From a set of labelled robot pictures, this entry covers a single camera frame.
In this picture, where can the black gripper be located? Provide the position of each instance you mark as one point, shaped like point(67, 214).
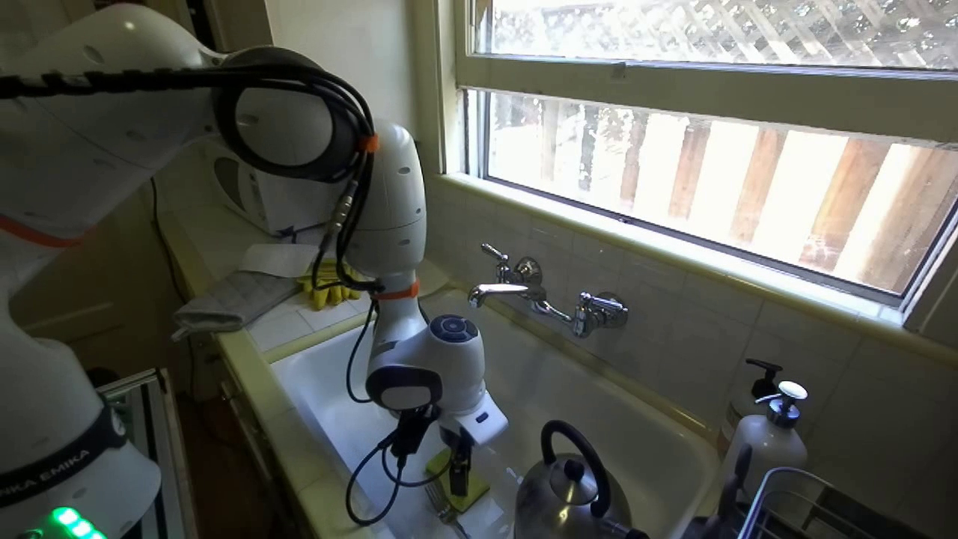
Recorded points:
point(456, 443)

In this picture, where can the yellow sponge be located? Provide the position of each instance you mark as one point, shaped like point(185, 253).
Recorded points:
point(477, 488)

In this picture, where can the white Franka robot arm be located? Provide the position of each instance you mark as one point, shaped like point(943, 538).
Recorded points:
point(89, 150)

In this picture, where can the white sink basin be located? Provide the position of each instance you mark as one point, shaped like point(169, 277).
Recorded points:
point(616, 437)

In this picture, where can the yellow rubber gloves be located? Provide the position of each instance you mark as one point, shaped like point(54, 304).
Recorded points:
point(323, 297)

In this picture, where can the grey folded cloth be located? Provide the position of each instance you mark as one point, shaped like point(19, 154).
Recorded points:
point(233, 297)

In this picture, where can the white soap dispenser bottle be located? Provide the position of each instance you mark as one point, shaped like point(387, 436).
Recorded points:
point(763, 443)

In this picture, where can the black pump bottle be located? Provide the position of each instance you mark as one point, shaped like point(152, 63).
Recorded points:
point(766, 379)

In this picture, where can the white countertop appliance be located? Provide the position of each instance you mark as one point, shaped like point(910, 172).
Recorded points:
point(256, 198)

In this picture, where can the chrome wall faucet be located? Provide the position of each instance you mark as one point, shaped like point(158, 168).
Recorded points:
point(527, 292)

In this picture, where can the grey metal stand frame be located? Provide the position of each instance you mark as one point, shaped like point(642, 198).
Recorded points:
point(149, 437)

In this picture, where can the window with white frame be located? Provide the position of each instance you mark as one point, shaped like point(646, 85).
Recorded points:
point(720, 168)

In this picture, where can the white wall cabinet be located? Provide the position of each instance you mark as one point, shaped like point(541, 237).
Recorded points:
point(339, 48)

